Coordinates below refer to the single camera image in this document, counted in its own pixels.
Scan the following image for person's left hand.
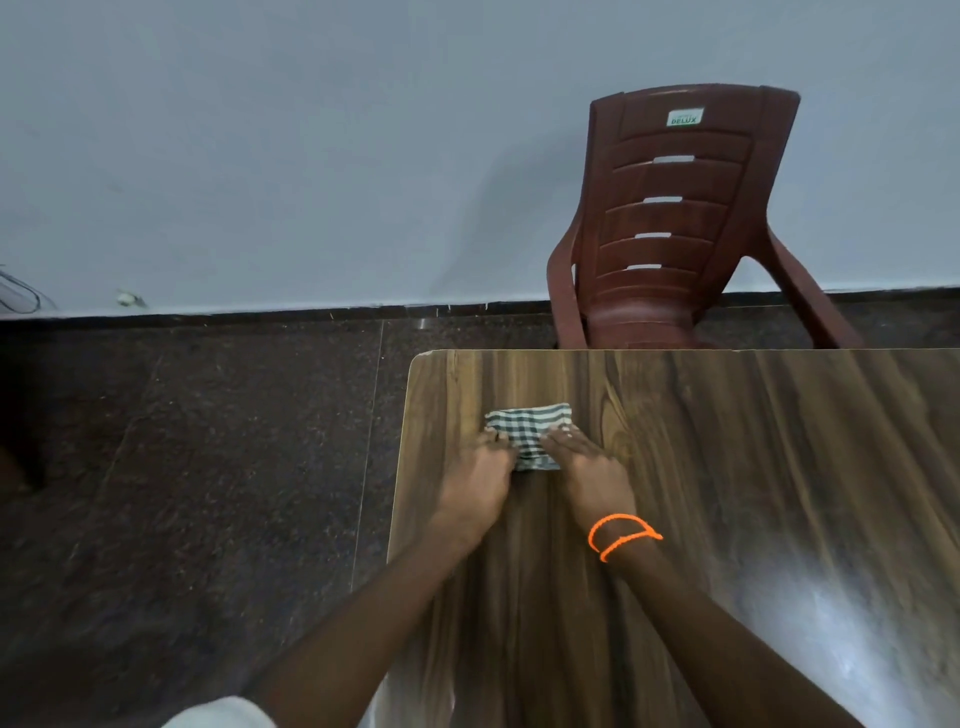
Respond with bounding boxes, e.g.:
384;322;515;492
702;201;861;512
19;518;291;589
434;426;519;549

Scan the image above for person's right hand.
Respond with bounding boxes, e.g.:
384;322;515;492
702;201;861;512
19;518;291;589
540;423;639;532

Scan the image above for green checked cloth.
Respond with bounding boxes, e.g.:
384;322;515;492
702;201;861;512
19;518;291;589
483;402;574;474

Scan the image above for person's right forearm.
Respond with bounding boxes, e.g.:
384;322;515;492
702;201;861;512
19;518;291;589
600;536;864;728

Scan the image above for person's left forearm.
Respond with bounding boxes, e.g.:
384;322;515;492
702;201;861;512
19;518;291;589
243;516;486;728

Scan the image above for orange thread wristband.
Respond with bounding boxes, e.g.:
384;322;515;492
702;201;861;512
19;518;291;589
588;513;664;564

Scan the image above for brown plastic chair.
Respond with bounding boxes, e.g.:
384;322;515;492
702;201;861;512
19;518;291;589
546;83;866;351

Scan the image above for white sleeve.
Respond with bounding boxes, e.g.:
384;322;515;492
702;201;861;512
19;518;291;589
161;696;277;728

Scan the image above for dark cable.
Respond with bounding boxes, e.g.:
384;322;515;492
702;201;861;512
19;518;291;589
0;266;57;315

